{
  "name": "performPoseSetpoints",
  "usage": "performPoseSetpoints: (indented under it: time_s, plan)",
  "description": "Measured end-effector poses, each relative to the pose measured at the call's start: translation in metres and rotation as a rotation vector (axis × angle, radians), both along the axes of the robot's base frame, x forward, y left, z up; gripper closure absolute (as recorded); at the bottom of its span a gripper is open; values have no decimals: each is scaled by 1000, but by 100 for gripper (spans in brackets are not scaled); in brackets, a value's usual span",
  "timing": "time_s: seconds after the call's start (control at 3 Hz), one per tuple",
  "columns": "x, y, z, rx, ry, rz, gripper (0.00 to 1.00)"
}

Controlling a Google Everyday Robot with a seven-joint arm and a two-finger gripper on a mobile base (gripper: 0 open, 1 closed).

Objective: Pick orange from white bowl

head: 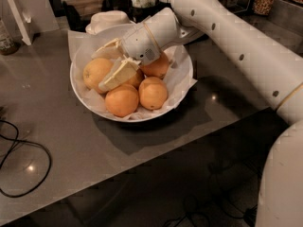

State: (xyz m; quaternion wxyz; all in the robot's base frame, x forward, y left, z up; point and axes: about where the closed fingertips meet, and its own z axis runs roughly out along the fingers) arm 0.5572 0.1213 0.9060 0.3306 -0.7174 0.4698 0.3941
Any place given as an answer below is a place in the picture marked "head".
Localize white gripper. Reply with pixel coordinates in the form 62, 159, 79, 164
92, 23, 161, 92

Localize large pale orange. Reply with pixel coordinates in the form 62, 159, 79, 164
82, 58, 113, 94

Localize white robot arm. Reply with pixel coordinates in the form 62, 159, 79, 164
95, 0, 303, 227

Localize white bowl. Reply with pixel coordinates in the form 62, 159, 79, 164
69, 23, 194, 124

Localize small orange centre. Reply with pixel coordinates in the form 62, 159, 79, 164
126, 69, 145, 89

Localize orange back right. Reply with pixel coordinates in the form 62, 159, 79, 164
141, 52, 169, 79

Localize orange front left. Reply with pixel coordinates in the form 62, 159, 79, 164
105, 84, 139, 117

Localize white stacked bowls behind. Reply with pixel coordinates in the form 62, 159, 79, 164
85, 10, 131, 35

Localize orange front right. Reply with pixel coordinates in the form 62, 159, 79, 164
139, 77, 168, 110

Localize white paper liner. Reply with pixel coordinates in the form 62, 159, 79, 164
67, 22, 198, 121

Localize brown tray stack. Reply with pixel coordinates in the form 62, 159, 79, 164
61, 0, 108, 17

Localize black cup with napkins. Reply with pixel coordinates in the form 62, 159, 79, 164
131, 0, 157, 23

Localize white stand board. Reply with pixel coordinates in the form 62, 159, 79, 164
7, 0, 33, 45

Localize bottle at left edge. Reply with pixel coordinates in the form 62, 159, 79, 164
0, 18, 19, 55

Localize jar of nuts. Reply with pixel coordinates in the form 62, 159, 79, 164
253, 0, 274, 16

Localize black cable on table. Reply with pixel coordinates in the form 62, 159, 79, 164
0, 120, 53, 199

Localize black floor cables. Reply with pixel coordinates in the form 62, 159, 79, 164
162, 161, 263, 227

